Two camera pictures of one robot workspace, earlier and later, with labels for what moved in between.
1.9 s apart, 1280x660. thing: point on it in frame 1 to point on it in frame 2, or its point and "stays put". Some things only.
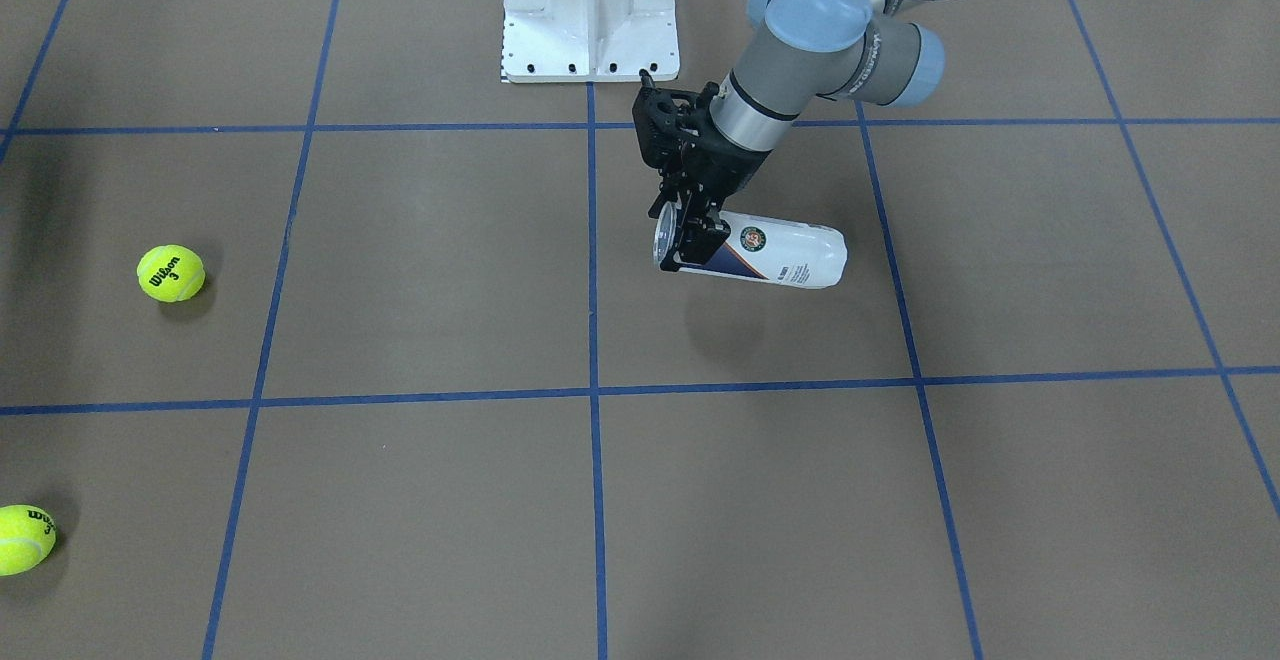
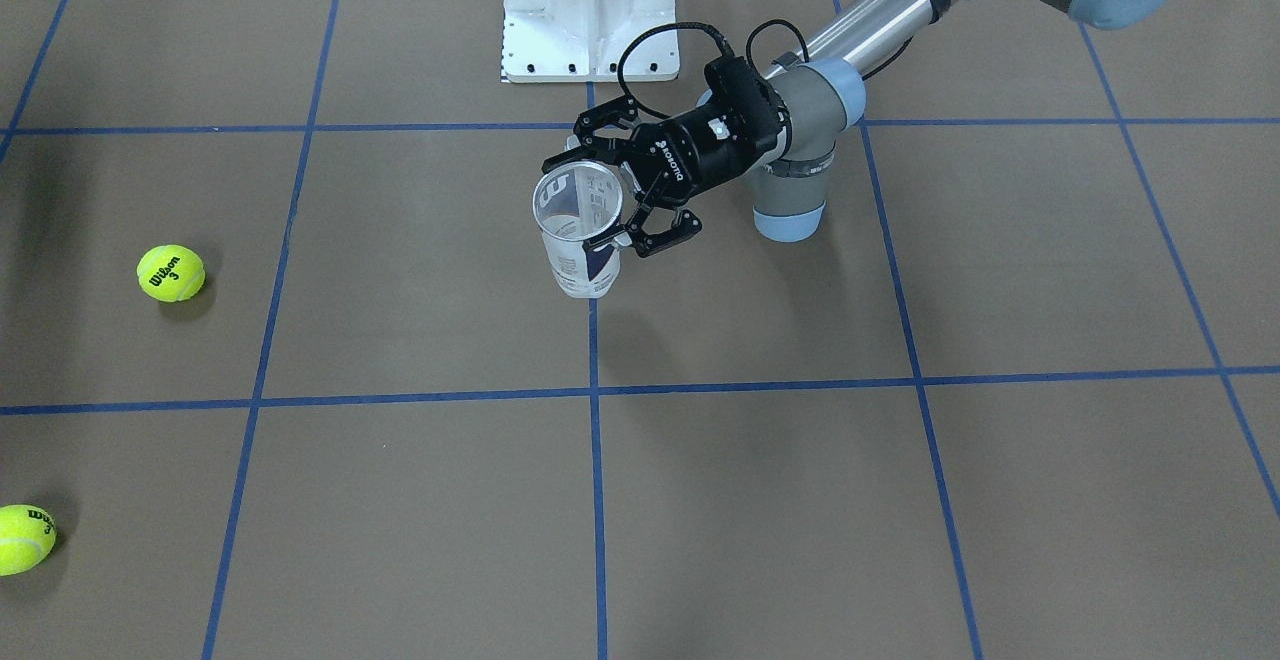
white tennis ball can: [761, 249] to [573, 202]
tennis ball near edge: [27, 537] stays put
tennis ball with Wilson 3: [171, 273] stays put
